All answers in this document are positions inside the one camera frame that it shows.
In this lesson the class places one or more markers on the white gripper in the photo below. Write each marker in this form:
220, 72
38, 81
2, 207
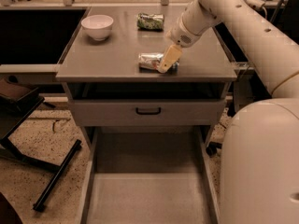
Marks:
181, 34

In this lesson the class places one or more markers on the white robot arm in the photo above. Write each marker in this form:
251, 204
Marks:
260, 151

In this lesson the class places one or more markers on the green crushed soda can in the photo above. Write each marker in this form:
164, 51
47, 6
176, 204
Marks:
152, 22

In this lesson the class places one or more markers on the black office chair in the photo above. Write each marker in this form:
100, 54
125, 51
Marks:
218, 133

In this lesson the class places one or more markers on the open middle drawer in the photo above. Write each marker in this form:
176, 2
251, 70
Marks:
148, 178

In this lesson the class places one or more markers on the grey side desk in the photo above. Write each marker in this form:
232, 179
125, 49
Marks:
43, 74

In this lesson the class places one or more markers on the closed top drawer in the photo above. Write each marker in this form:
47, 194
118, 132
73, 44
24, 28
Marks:
117, 113

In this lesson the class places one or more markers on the white ceramic bowl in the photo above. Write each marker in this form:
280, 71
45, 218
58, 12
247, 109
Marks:
97, 27

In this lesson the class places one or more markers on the white power strip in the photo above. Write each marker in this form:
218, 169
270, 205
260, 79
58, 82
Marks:
256, 4

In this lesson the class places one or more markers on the grey drawer cabinet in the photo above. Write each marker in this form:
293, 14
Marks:
109, 70

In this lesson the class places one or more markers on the black drawer handle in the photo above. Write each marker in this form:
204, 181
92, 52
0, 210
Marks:
148, 111

